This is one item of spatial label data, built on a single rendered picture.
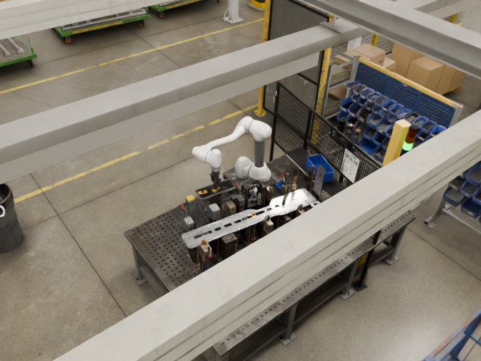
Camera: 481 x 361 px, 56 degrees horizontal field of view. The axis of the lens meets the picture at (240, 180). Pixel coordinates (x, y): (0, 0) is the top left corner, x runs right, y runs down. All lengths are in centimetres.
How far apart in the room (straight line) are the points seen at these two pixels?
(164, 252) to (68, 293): 127
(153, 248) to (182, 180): 192
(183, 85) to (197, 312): 86
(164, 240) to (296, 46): 307
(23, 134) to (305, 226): 80
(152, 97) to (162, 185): 475
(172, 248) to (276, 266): 361
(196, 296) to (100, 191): 543
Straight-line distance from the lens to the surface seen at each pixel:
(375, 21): 182
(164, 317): 78
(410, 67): 822
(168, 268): 428
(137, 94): 144
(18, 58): 922
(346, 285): 495
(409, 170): 112
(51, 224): 593
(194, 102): 153
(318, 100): 637
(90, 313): 499
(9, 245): 573
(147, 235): 457
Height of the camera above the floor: 405
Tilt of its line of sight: 41 degrees down
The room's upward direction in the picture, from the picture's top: 3 degrees clockwise
